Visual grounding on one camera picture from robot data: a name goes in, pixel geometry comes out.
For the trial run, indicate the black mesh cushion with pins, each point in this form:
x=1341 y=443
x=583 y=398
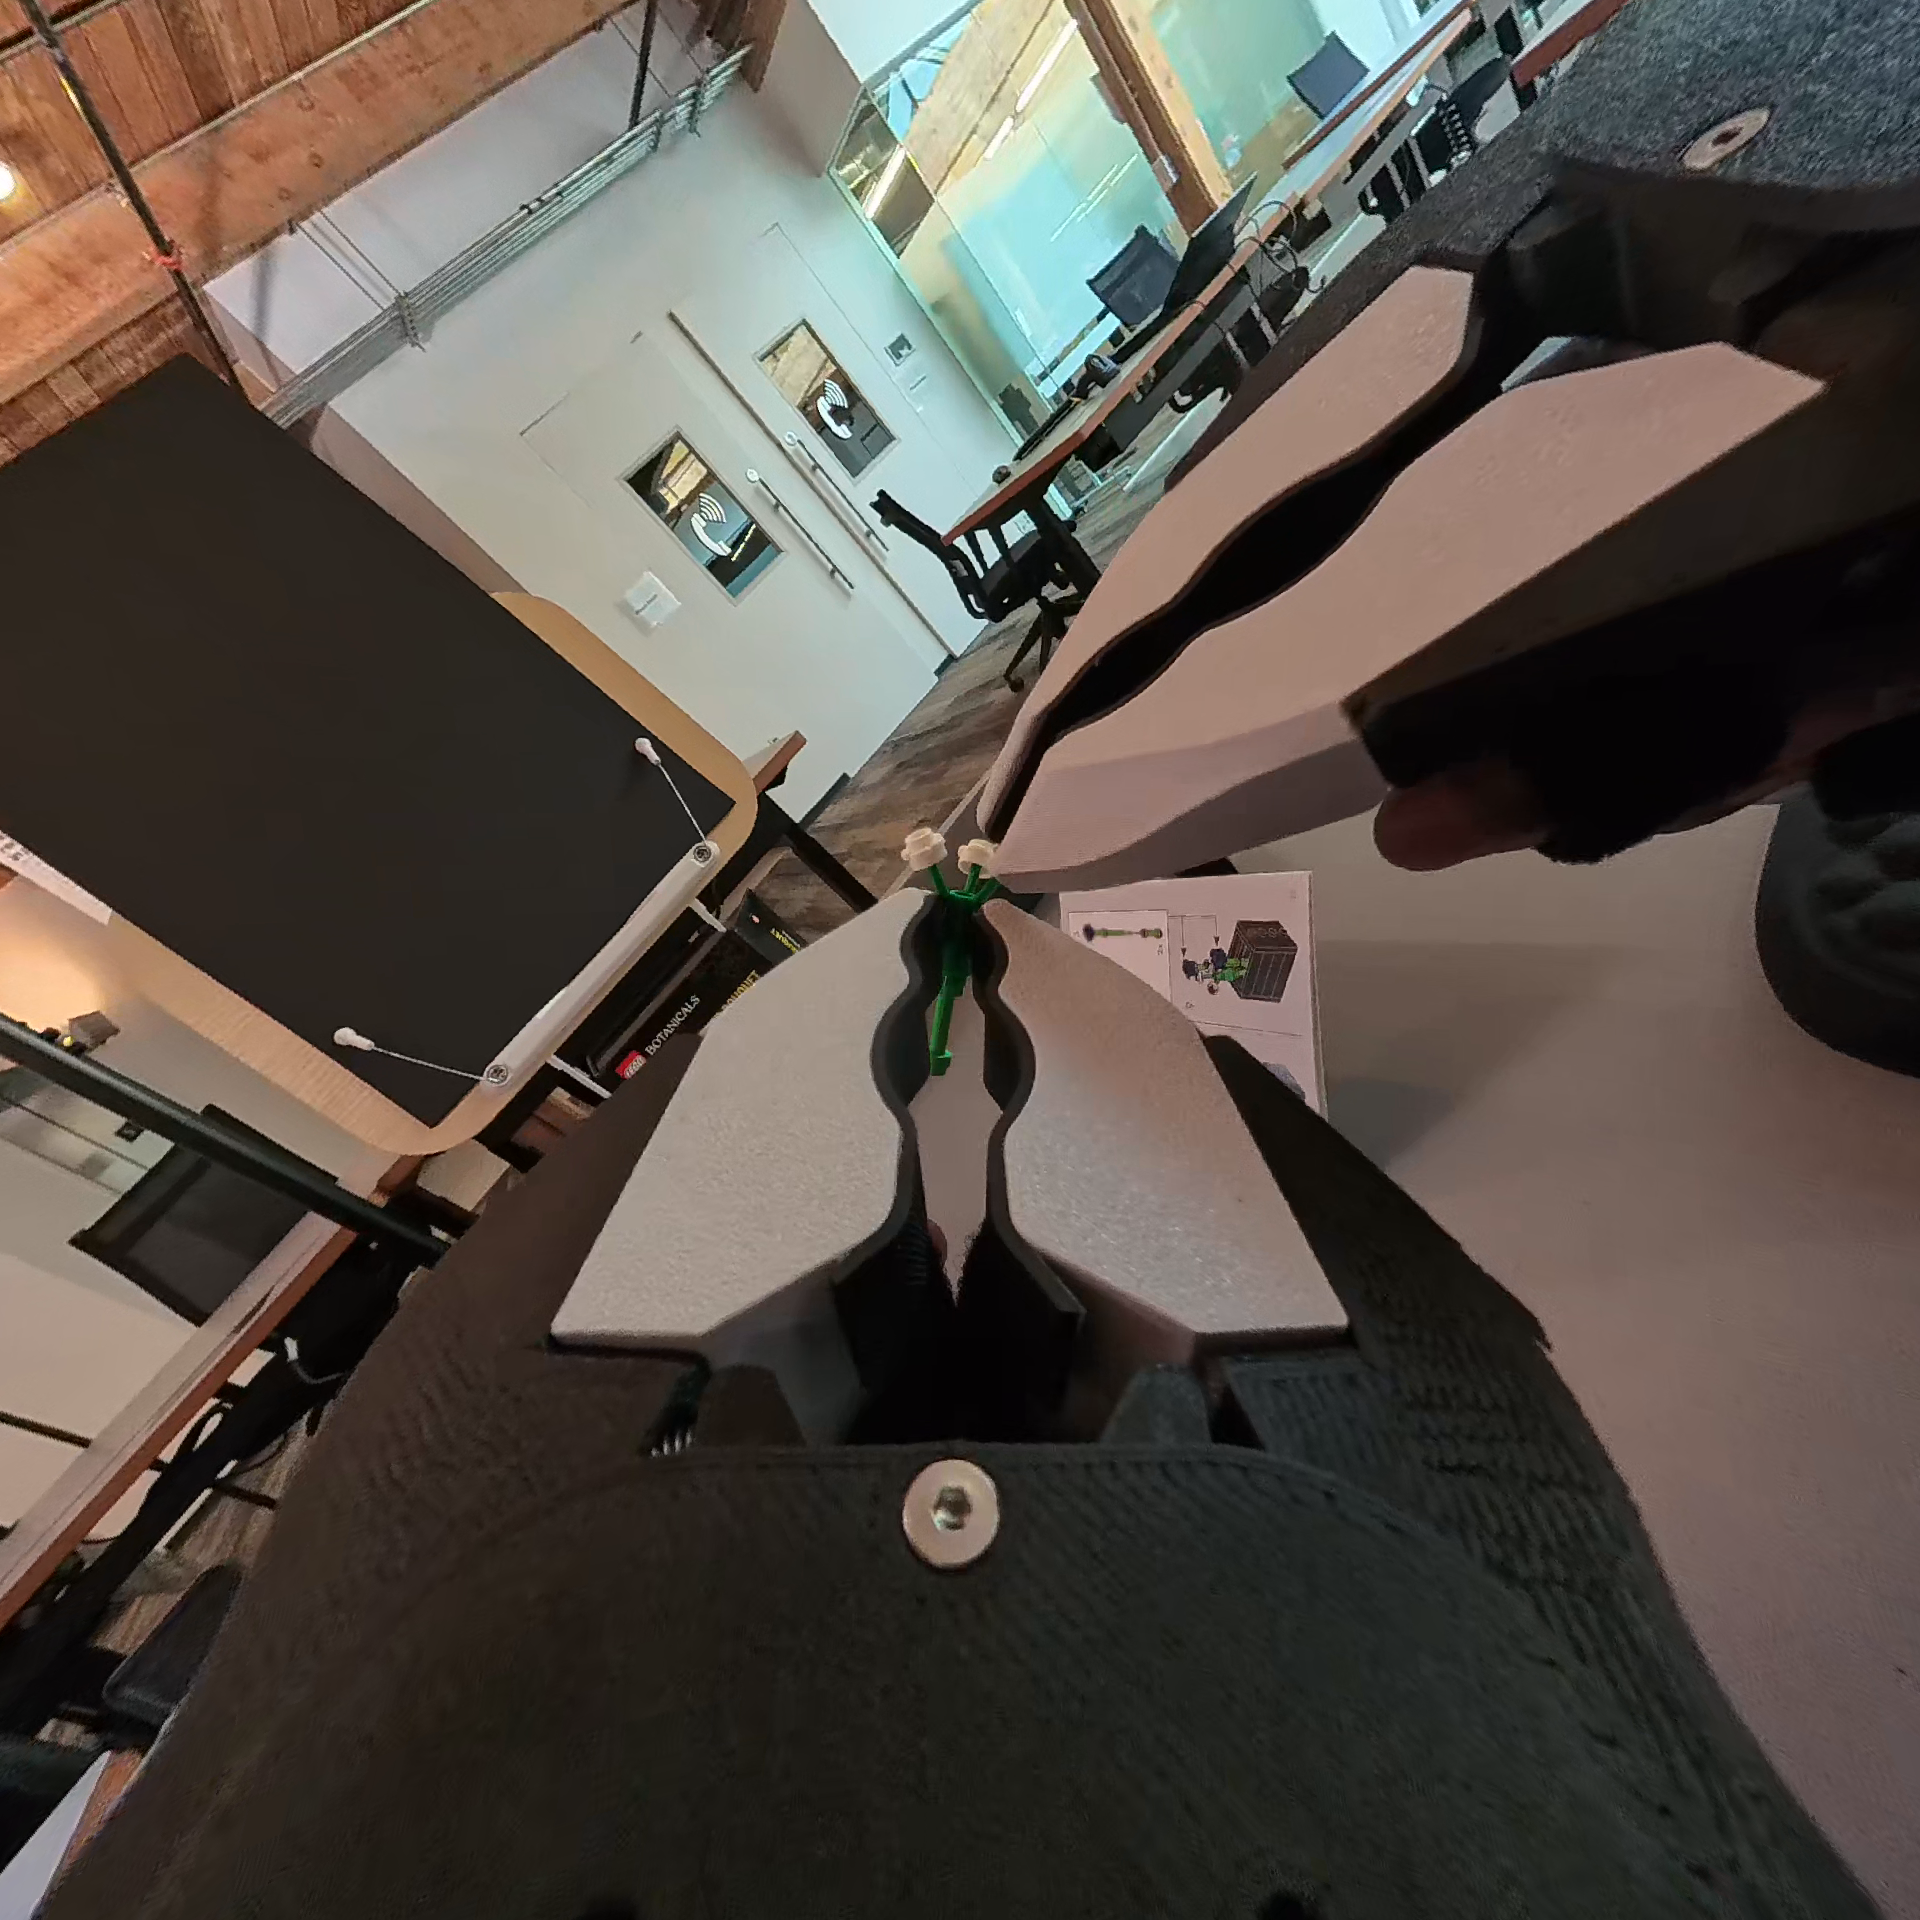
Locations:
x=1845 y=932

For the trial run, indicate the person's right hand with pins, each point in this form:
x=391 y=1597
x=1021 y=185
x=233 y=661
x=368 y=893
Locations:
x=1470 y=827

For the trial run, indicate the white instruction booklet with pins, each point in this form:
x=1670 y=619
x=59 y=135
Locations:
x=1217 y=961

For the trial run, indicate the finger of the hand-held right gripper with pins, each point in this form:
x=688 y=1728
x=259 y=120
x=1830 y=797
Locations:
x=1440 y=585
x=1260 y=452

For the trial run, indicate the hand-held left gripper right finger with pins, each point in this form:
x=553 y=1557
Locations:
x=1171 y=1188

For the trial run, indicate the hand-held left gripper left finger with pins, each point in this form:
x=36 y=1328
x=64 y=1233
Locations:
x=751 y=1188

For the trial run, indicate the black board on white stand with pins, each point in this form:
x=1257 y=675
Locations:
x=270 y=781

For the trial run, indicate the green toy stem brick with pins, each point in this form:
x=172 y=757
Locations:
x=948 y=977

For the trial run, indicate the black office chair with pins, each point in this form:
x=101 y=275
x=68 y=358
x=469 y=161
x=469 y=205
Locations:
x=990 y=572

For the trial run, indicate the white paper sign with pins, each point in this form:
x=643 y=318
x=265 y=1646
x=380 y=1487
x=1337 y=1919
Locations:
x=46 y=880

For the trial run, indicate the black light stand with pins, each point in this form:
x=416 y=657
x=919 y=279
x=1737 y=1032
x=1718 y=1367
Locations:
x=182 y=1126

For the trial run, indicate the grey desk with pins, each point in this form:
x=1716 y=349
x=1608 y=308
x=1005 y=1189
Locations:
x=1622 y=1201

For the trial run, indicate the small white flower brick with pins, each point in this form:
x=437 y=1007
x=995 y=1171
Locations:
x=976 y=860
x=921 y=852

